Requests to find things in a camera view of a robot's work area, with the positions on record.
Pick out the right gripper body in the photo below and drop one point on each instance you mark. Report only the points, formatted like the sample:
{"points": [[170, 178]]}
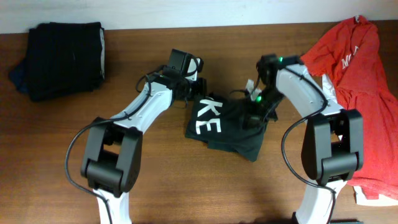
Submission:
{"points": [[253, 113]]}

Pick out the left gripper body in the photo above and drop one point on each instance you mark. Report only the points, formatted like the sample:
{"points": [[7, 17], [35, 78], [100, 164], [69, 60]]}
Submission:
{"points": [[201, 86]]}

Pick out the dark green t-shirt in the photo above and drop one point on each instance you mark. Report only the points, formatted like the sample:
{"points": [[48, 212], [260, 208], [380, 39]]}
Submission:
{"points": [[224, 125]]}

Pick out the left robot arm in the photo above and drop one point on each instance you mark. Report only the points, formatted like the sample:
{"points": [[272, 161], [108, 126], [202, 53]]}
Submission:
{"points": [[112, 158]]}

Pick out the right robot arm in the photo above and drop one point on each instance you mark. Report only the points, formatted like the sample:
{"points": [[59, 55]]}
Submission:
{"points": [[332, 149]]}

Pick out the folded black clothes stack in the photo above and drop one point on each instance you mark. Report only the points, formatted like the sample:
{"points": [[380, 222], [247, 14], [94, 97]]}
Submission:
{"points": [[61, 59]]}

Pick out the red t-shirt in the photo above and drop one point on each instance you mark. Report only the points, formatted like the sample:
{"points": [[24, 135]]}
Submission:
{"points": [[348, 54]]}

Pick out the white garment under red shirt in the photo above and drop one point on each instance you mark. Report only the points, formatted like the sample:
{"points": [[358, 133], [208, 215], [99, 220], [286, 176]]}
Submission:
{"points": [[361, 199]]}

